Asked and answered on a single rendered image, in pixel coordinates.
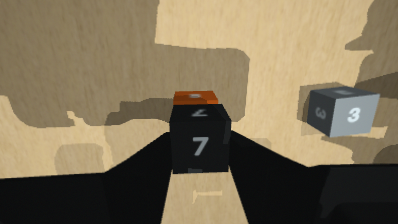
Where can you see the black block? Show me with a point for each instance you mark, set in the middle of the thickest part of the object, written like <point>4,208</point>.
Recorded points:
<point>200,138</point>

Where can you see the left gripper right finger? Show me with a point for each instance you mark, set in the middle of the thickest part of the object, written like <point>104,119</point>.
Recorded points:
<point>274,189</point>

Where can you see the orange block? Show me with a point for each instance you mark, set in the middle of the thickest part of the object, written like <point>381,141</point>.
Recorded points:
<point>194,97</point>

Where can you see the grey block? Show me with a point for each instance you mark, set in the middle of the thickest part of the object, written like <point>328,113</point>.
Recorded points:
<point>342,111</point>

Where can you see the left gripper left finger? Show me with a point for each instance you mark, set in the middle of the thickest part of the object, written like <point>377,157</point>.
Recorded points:
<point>94,198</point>

